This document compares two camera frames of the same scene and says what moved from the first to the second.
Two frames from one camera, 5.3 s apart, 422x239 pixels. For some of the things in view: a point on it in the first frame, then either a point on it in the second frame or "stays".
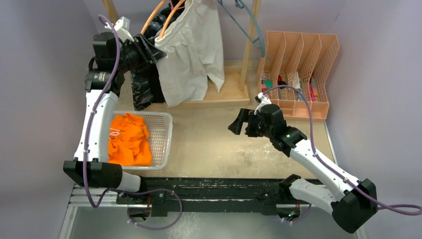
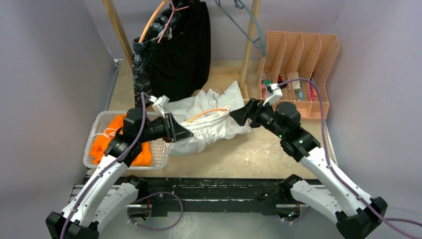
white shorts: [194, 50] to [207, 115]
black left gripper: [151, 55] to [173, 131]
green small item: [268, 83] stays
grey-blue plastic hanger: [240, 4] stays
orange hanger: [168, 20] to [216, 108]
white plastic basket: [160, 125] stays
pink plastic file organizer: [302, 59] stays
